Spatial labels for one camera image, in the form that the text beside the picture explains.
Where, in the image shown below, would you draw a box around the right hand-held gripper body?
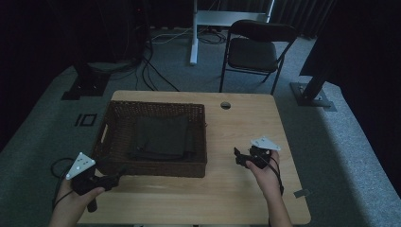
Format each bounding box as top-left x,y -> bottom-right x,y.
248,135 -> 282,170

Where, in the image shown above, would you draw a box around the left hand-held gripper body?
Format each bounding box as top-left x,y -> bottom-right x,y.
65,151 -> 110,213

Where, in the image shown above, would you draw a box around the brown wicker basket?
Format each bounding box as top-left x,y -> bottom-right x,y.
91,99 -> 208,179

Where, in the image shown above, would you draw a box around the dark cloth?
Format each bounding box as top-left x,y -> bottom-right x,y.
128,114 -> 197,162

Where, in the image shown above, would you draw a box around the person's right hand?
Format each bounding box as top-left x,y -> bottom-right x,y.
245,149 -> 284,201

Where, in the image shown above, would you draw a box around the person's left hand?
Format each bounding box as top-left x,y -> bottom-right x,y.
54,179 -> 106,220

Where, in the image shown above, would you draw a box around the black slanted stand with base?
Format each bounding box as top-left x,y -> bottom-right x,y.
289,70 -> 338,113

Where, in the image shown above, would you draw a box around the black stand with square base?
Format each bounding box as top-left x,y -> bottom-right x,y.
61,61 -> 112,101

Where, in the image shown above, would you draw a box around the black folding chair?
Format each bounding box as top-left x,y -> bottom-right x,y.
218,19 -> 299,96

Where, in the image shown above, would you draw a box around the dark curtain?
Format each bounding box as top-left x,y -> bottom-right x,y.
270,0 -> 336,40

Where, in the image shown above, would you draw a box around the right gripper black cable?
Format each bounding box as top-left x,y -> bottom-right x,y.
267,154 -> 286,197

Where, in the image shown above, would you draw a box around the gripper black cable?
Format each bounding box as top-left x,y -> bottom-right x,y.
267,154 -> 286,197
50,157 -> 76,212

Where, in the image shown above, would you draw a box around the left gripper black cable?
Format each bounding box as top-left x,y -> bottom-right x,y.
50,157 -> 76,212

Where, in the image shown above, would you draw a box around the black floor cables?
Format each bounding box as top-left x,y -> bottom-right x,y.
134,46 -> 182,93

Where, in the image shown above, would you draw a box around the white floor cable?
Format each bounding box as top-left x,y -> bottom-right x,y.
150,27 -> 194,45

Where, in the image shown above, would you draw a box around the white metal desk frame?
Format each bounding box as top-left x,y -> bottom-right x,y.
189,0 -> 276,66

